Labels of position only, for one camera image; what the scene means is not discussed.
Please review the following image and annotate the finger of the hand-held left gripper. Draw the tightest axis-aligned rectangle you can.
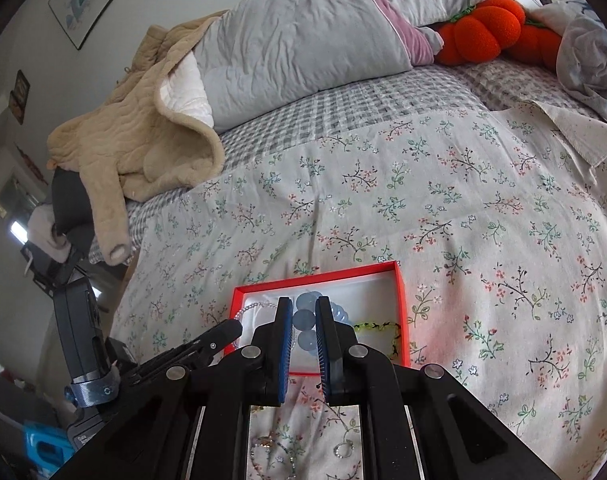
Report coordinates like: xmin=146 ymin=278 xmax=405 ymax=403
xmin=118 ymin=318 xmax=245 ymax=387

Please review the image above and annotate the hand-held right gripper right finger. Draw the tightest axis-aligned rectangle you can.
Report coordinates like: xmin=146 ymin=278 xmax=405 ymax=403
xmin=315 ymin=296 xmax=569 ymax=480

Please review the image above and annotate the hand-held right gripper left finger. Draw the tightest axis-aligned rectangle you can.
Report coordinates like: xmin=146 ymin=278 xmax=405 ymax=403
xmin=48 ymin=296 xmax=294 ymax=480

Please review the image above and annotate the blue bead bracelet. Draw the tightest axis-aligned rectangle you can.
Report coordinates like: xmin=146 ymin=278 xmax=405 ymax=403
xmin=292 ymin=290 xmax=355 ymax=358

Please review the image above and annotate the thin multicolour bead necklace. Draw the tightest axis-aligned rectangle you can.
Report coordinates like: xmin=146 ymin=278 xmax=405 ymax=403
xmin=235 ymin=300 xmax=280 ymax=347

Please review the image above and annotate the green bead bracelet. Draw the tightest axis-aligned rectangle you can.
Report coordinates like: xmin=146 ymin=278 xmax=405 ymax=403
xmin=352 ymin=320 xmax=403 ymax=361

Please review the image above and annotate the red jewelry box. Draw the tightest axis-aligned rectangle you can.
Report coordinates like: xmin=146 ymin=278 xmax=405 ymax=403
xmin=225 ymin=260 xmax=411 ymax=376

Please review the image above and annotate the beaded chain bracelet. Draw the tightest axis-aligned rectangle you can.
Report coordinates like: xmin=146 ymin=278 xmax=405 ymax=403
xmin=250 ymin=435 xmax=297 ymax=480

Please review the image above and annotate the white cloth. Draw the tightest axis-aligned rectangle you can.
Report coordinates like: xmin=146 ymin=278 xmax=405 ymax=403
xmin=28 ymin=202 xmax=72 ymax=264

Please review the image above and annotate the blue plastic bin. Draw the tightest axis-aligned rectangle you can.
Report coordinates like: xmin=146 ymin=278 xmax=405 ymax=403
xmin=24 ymin=422 xmax=77 ymax=477

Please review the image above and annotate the dark chair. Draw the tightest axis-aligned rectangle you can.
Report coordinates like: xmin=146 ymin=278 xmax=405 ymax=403
xmin=50 ymin=166 xmax=134 ymax=263

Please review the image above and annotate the floral bed sheet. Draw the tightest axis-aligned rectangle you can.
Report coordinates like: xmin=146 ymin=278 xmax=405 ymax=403
xmin=111 ymin=102 xmax=607 ymax=480

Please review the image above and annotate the beige fleece blanket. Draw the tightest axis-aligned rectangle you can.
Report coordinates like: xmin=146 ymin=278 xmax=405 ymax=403
xmin=46 ymin=12 xmax=229 ymax=267

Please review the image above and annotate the grey checked bed sheet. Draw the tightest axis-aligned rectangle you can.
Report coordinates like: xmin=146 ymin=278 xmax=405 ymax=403
xmin=86 ymin=55 xmax=569 ymax=267

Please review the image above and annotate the grey pillow with pink trim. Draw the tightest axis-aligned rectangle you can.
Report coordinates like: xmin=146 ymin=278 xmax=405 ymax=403
xmin=191 ymin=0 xmax=441 ymax=131

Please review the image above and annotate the orange pumpkin plush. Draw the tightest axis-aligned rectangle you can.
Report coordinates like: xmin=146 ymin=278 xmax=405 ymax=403
xmin=508 ymin=19 xmax=564 ymax=72
xmin=436 ymin=0 xmax=527 ymax=67

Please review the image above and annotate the crumpled white clothing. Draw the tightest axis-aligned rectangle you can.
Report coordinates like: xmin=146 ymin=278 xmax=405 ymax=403
xmin=531 ymin=0 xmax=607 ymax=122

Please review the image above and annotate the small dark wall plaque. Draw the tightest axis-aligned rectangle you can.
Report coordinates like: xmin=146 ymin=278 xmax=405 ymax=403
xmin=8 ymin=70 xmax=31 ymax=124

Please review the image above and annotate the framed wall picture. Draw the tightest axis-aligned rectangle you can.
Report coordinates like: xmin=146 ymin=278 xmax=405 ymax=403
xmin=48 ymin=0 xmax=117 ymax=51

